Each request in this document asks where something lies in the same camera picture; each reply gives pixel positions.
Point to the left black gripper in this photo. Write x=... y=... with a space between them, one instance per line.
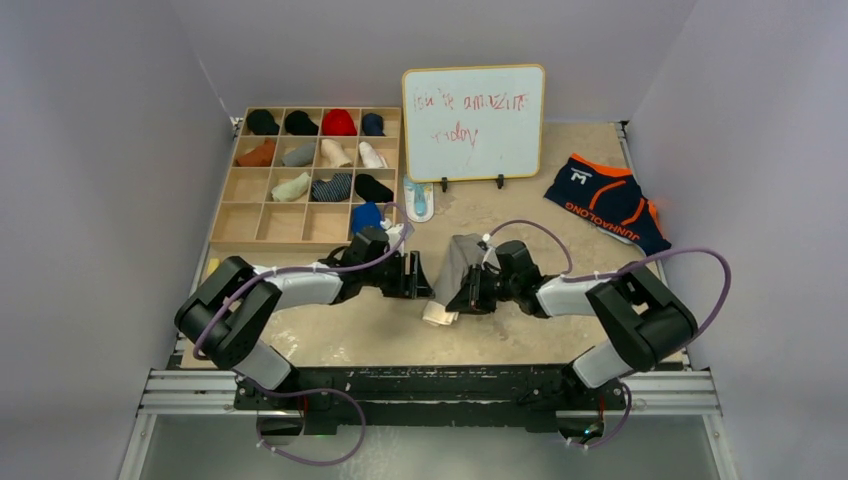
x=411 y=286

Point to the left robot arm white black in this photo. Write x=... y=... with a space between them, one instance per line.
x=226 y=315

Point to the yellow pink marker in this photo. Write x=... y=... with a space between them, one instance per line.
x=212 y=265

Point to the black rolled garment third row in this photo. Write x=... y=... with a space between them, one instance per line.
x=369 y=189

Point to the red rolled garment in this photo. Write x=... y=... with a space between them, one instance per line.
x=338 y=122

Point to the wooden compartment organizer tray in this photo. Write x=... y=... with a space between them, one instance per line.
x=247 y=217

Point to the navy striped rolled garment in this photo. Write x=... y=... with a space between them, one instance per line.
x=337 y=189

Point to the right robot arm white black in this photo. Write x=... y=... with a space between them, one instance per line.
x=643 y=320

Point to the light green rolled garment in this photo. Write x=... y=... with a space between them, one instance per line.
x=291 y=190

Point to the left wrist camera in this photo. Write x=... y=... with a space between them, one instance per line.
x=397 y=236

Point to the rust orange rolled garment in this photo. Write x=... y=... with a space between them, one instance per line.
x=260 y=156

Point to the white blue whiteboard eraser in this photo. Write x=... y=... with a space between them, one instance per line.
x=419 y=200

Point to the black rolled garment far left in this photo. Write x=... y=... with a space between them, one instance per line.
x=261 y=122

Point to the whiteboard with red writing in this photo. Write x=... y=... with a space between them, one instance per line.
x=473 y=123

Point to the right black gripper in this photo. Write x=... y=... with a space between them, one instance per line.
x=470 y=298

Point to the white rolled garment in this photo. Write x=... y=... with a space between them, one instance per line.
x=370 y=157

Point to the black rolled garment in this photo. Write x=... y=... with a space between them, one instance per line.
x=261 y=122
x=299 y=123

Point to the blue rolled garment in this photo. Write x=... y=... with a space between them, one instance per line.
x=364 y=216

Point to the grey underwear cream waistband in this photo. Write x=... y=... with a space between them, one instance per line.
x=463 y=251

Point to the navy orange boxer briefs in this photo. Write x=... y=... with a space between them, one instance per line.
x=611 y=199

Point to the grey rolled garment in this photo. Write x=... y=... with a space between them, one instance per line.
x=301 y=155

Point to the aluminium frame rail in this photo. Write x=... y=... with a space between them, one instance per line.
x=209 y=392

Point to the navy rolled garment top row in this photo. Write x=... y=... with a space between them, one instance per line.
x=373 y=124

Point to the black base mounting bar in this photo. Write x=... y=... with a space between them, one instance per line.
x=538 y=398

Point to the beige rolled garment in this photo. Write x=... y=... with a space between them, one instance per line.
x=334 y=155

